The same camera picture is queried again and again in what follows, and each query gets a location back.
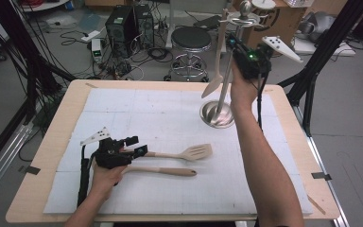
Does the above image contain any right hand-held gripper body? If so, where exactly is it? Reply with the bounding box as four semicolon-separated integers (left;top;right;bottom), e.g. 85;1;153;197
232;35;304;80

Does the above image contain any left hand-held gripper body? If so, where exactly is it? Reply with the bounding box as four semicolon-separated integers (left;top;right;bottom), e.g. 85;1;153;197
79;126;136;170

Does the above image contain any beige kitchen utensil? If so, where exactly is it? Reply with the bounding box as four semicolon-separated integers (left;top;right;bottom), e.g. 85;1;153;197
121;166;199;178

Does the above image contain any beige slotted spatula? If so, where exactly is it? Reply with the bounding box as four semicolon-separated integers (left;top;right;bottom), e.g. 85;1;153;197
143;143;214;163

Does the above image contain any steel utensil stand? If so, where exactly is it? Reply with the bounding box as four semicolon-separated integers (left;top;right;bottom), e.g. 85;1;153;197
199;0;269;130

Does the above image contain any person's left hand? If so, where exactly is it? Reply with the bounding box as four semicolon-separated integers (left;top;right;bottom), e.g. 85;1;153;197
89;160;130;199

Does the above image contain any person's right hand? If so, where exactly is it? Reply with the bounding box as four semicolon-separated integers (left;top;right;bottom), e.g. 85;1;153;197
230;61;264;110

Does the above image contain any black flat pad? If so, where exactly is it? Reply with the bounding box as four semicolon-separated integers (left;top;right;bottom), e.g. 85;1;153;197
193;14;223;31

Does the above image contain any white grid mat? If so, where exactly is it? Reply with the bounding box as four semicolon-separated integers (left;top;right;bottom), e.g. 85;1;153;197
43;87;315;216

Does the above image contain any black chrome stool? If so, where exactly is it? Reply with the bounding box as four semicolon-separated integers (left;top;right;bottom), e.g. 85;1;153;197
164;26;214;83

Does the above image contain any white round disc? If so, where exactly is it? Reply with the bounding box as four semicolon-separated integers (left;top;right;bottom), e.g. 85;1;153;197
251;0;277;10

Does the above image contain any large cardboard box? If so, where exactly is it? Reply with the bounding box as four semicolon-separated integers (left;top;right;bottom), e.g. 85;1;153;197
242;0;316;51

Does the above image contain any grey rounded casing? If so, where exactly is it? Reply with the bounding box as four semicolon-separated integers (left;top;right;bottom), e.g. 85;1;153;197
297;11;337;42

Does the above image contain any grey tape piece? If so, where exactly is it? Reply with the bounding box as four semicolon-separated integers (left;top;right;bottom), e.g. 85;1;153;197
311;171;333;182
18;165;42;176

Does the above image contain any narrow black computer tower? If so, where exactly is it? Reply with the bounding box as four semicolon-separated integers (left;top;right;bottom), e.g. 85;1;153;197
133;3;155;48

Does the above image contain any white flat board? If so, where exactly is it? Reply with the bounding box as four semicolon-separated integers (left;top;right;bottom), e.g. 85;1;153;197
294;37;357;58

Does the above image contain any white device with green display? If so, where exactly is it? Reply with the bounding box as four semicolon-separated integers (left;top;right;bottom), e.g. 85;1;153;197
90;38;103;62

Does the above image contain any wide black computer tower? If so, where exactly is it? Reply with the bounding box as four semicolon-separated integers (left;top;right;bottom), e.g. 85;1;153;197
104;5;136;58

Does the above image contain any white power strip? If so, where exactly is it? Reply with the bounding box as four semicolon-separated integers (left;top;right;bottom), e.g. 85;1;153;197
80;29;102;43

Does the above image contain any thin wooden stick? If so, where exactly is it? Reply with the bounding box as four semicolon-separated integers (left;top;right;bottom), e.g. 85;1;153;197
306;195;326;216

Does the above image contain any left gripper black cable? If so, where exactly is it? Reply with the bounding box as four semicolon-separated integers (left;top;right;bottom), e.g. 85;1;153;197
77;145;91;207

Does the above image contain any tangle of black cables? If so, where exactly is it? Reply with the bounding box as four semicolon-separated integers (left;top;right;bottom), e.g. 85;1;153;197
103;46;174;80

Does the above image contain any black metal frame post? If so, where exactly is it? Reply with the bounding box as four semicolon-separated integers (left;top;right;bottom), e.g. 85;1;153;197
0;0;77;127
277;0;363;136

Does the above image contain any aluminium rail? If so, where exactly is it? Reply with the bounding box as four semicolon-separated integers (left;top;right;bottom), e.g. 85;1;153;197
291;105;351;227
0;124;34;206

